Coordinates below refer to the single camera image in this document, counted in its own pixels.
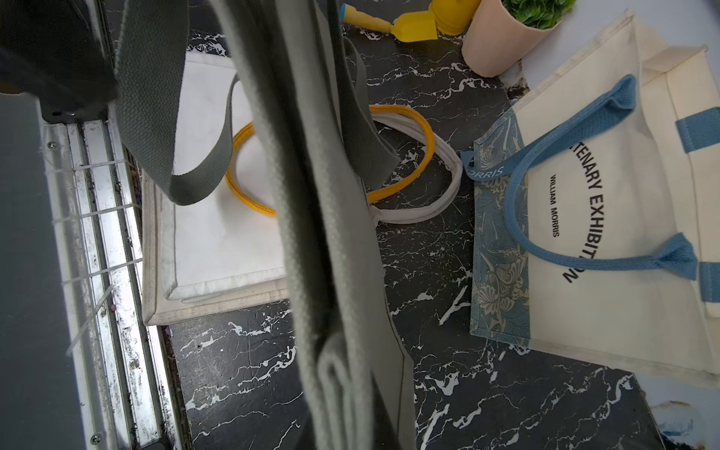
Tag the yellow plastic toy shovel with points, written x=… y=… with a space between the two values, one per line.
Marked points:
x=409 y=27

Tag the yellow toy bucket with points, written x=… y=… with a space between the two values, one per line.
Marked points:
x=452 y=17

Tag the grey-green canvas bag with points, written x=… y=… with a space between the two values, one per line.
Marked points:
x=311 y=113

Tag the cream bag with blue handles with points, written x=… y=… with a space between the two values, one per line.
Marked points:
x=596 y=230

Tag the cream canvas bag with print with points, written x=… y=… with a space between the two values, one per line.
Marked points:
x=158 y=310

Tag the pink pot green plant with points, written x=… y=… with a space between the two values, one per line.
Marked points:
x=502 y=32

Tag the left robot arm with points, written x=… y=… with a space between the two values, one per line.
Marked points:
x=50 y=50

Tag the white bag with yellow handles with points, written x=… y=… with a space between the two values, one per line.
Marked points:
x=218 y=248

